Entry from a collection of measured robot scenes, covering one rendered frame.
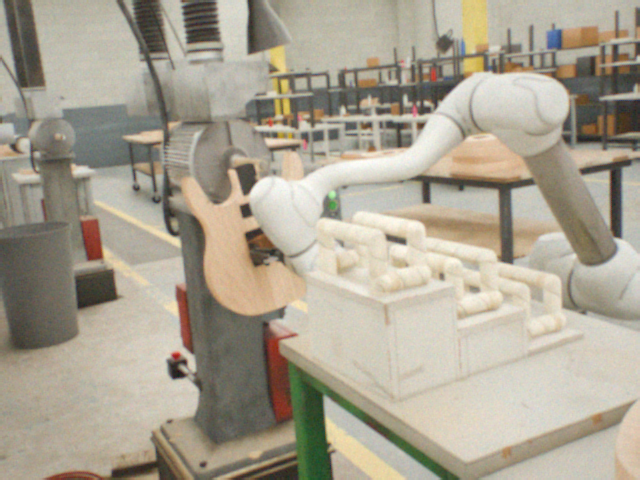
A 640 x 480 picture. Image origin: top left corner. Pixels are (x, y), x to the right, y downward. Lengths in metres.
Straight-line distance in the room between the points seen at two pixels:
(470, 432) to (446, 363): 0.18
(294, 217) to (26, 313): 3.46
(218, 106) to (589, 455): 1.20
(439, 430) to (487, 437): 0.07
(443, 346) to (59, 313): 3.81
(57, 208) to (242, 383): 3.36
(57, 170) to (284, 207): 4.19
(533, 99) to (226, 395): 1.44
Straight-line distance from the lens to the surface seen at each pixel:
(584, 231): 1.92
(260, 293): 1.96
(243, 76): 1.92
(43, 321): 4.85
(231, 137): 2.20
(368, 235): 1.19
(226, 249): 1.90
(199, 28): 2.05
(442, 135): 1.78
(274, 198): 1.53
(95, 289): 5.64
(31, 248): 4.72
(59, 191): 5.64
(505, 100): 1.70
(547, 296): 1.49
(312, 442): 1.60
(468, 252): 1.38
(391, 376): 1.21
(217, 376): 2.50
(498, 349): 1.36
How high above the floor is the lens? 1.45
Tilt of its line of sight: 11 degrees down
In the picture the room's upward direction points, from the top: 5 degrees counter-clockwise
